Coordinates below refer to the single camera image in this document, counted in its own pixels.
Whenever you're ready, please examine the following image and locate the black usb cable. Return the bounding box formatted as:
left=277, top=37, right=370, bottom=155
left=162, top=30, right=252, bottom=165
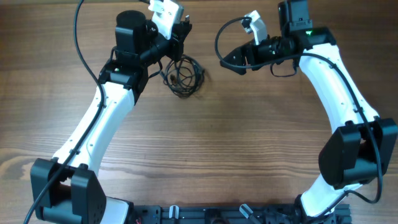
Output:
left=161, top=54, right=206, bottom=99

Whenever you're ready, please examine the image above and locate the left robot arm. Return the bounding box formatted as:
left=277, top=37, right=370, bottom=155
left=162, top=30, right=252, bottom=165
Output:
left=25, top=9, right=192, bottom=223

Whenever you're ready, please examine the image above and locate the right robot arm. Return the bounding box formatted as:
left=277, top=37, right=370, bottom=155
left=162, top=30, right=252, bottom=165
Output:
left=220, top=1, right=397, bottom=223

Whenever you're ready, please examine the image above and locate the left camera black cable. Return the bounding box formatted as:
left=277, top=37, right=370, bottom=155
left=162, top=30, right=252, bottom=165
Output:
left=23, top=0, right=108, bottom=224

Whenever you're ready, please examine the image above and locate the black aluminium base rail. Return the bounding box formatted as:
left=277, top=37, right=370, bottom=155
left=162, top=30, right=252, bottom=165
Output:
left=124, top=203, right=352, bottom=224

